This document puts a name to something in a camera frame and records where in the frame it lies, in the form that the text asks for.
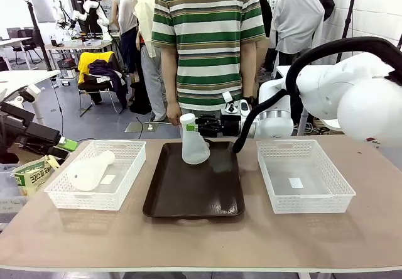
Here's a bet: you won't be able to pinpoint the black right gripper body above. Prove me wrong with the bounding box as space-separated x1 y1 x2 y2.
219 114 243 138

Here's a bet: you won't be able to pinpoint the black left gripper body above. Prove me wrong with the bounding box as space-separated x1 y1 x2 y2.
0 101 36 165

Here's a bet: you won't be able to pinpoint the white plastic conical flask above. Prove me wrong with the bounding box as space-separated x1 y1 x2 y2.
179 112 211 166
67 150 116 192

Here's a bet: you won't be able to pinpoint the person's left forearm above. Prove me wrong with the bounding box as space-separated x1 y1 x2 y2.
241 39 259 97

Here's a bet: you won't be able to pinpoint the person's right forearm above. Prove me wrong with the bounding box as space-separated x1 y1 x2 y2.
160 46 179 103

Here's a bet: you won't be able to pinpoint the person's right hand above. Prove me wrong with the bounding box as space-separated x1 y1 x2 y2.
166 101 183 126

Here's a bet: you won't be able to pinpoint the green cardboard box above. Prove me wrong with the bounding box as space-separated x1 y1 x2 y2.
12 154 61 197

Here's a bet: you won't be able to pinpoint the white desk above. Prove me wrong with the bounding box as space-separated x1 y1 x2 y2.
0 69 62 126

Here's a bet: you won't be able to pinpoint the dark brown plastic tray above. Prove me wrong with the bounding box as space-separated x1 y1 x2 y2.
143 138 246 219

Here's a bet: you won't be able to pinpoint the clear plastic storage box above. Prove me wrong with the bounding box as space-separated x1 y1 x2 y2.
0 163 30 225

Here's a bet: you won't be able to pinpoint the white perforated plastic basket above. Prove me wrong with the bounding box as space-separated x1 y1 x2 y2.
44 139 147 211
256 139 357 215

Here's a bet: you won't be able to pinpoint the grey floor plate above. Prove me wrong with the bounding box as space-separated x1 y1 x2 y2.
124 121 160 134

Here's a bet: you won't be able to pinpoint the red black tool case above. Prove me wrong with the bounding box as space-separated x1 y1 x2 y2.
57 57 79 79

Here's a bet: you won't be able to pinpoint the person in striped shirt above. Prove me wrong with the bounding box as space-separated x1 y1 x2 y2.
151 0 268 112

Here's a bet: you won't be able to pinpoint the yellow garment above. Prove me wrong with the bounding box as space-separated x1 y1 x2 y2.
77 51 116 85

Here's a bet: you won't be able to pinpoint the black office chair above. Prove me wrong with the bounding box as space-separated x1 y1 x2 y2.
7 27 43 65

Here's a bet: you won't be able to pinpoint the dark purple garment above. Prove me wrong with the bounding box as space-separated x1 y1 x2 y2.
87 59 130 102

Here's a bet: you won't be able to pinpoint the background work table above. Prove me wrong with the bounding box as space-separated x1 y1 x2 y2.
43 39 113 60

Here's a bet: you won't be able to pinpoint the black tripod stand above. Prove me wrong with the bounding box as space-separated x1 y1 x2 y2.
24 0 53 72
340 0 359 41

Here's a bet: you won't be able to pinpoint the mannequin with cream shirt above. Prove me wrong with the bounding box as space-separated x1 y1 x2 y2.
133 0 168 123

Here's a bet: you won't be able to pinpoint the background person dark clothes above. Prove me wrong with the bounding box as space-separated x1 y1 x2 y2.
256 0 279 70

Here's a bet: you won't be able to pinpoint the grey board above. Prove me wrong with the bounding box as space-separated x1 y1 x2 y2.
29 0 58 24

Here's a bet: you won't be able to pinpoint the background person white shirt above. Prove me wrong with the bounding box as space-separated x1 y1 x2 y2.
271 0 326 67

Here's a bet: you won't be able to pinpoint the mannequin with white tank top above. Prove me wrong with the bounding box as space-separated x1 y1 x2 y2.
112 0 141 76

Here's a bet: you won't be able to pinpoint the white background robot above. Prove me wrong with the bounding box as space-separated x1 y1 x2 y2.
70 0 113 41

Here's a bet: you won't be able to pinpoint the background person grey t-shirt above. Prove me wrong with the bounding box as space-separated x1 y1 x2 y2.
99 0 114 25

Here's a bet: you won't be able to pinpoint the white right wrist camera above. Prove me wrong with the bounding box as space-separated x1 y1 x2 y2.
221 90 251 117

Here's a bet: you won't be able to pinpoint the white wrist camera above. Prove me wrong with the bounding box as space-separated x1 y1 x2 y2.
221 90 251 117
17 84 43 105

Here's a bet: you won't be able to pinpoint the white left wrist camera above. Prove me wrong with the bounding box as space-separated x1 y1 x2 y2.
17 84 43 105

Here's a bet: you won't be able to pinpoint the metal frame chair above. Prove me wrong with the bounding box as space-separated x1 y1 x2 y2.
77 51 124 117

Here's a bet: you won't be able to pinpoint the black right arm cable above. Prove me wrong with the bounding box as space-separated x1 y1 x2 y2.
232 36 402 155

